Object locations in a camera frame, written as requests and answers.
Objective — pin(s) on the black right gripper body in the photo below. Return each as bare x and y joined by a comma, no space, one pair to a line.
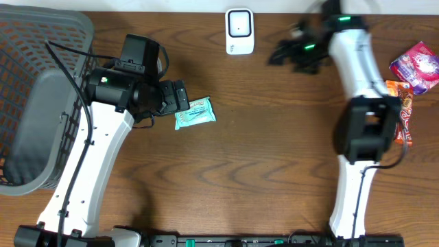
286,52

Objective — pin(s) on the orange white tissue pack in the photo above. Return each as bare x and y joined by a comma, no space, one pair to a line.
392,87

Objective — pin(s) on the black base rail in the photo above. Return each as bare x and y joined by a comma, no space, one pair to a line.
295,240

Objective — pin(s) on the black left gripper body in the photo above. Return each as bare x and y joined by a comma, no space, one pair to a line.
179,97

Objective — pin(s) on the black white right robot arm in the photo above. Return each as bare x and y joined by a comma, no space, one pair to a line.
366,127

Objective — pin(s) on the red orange chocolate bar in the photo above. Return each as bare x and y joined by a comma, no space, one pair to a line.
406,95

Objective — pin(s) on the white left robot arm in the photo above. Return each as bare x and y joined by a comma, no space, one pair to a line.
116,101

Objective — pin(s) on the white barcode scanner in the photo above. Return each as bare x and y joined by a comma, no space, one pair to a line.
239,24

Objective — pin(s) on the mint green wipes pack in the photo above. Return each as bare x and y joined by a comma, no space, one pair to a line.
200,112

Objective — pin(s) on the dark grey plastic basket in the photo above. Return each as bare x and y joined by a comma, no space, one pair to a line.
40,111

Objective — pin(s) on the red purple pad pack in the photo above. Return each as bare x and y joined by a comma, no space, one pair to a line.
418,66

